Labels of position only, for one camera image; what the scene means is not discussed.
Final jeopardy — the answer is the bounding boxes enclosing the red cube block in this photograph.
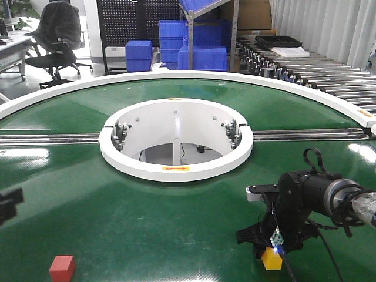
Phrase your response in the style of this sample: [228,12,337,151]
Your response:
[49,255,76,282]

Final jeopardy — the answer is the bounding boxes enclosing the white ring guard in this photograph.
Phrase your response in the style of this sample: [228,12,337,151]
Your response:
[1,70,375,134]
[99,98,254,182]

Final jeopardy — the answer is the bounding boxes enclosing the black perforated panel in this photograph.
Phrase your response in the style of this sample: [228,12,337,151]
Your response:
[96,0,181,75]

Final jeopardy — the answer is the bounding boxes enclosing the white foam sheet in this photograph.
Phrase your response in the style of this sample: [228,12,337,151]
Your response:
[271,46,310,58]

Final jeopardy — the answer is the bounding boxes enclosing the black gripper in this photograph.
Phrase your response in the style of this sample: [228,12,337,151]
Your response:
[236,170,318,259]

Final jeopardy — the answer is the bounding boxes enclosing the black office chair with jacket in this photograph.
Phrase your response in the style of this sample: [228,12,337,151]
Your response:
[25,1,85,89]

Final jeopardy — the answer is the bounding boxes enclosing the black tray on conveyor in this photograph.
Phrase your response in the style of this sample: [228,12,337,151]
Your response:
[255,35,303,49]

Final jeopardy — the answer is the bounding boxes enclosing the metal shelf rack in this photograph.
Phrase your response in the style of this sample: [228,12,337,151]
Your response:
[178,1,240,71]

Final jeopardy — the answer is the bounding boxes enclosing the white outer ring guard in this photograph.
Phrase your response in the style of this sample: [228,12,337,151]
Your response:
[1,70,375,134]

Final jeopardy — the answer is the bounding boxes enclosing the white inner ring guard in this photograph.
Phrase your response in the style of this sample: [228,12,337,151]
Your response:
[99,98,254,182]

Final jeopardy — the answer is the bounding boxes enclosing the metal seam strip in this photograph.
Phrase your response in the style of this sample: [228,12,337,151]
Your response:
[1,128,371,146]

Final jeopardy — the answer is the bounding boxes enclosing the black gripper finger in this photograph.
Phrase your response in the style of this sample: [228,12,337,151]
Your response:
[0,188,24,225]

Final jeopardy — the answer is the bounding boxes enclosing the white desk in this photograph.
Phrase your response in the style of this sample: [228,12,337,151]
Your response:
[1,31,33,82]

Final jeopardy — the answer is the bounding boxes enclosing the blue stacked crates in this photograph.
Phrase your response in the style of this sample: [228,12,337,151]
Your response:
[159,19,232,72]

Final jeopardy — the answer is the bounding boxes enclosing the yellow toy brick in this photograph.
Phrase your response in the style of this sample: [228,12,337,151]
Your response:
[261,247,283,271]

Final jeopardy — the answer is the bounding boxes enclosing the roller conveyor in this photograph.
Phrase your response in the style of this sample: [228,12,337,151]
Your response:
[236,35,375,115]

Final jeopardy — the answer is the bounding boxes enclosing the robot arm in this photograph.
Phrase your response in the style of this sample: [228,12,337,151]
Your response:
[236,170,375,258]

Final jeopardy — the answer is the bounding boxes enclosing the small blue crate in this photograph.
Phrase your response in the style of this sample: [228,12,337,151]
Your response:
[125,40,153,72]

